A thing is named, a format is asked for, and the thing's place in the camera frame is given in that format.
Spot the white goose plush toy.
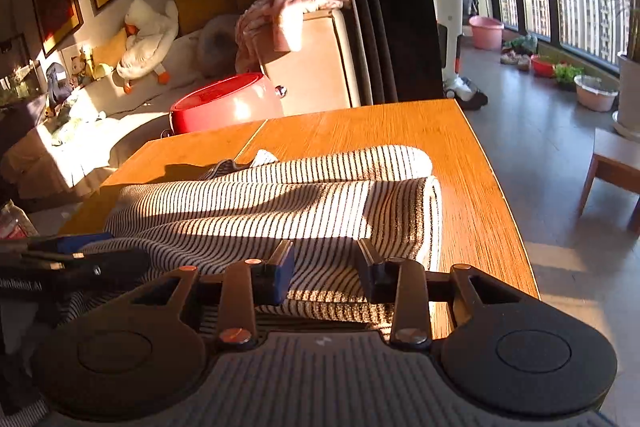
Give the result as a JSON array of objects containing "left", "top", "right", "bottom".
[{"left": 116, "top": 0, "right": 179, "bottom": 94}]

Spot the red round bucket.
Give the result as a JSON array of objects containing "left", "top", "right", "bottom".
[{"left": 169, "top": 72, "right": 284, "bottom": 134}]

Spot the grey round cushion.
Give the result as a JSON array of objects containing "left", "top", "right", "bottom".
[{"left": 196, "top": 14, "right": 239, "bottom": 78}]

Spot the white plastic basin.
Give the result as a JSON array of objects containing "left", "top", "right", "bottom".
[{"left": 574, "top": 75, "right": 620, "bottom": 113}]

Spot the pink blanket on sofa arm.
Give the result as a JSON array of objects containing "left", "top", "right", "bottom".
[{"left": 235, "top": 0, "right": 350, "bottom": 74}]

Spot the small wooden stool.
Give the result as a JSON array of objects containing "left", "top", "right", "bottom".
[{"left": 577, "top": 129, "right": 640, "bottom": 216}]

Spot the beige sofa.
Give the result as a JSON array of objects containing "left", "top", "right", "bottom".
[{"left": 1, "top": 0, "right": 360, "bottom": 202}]

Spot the red small basin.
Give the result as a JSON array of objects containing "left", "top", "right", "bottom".
[{"left": 530, "top": 54, "right": 555, "bottom": 78}]

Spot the white standing appliance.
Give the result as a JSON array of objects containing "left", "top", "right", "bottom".
[{"left": 436, "top": 0, "right": 488, "bottom": 110}]

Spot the striped knit garment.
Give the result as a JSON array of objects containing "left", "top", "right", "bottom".
[{"left": 19, "top": 144, "right": 445, "bottom": 427}]

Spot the green leafy plant tray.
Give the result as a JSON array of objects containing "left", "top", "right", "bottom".
[{"left": 553, "top": 63, "right": 585, "bottom": 92}]

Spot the pink plastic basin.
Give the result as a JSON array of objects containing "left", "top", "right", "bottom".
[{"left": 469, "top": 15, "right": 504, "bottom": 51}]

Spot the dark curtain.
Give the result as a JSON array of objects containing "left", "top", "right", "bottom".
[{"left": 352, "top": 0, "right": 444, "bottom": 105}]

